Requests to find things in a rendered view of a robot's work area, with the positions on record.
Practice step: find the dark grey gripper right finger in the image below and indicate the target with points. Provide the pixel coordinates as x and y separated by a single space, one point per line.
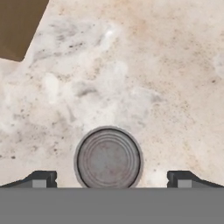
180 178

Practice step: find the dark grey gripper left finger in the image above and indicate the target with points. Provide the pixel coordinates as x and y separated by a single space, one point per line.
43 178

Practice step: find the grey metal can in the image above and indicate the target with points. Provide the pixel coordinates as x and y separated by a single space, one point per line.
108 159

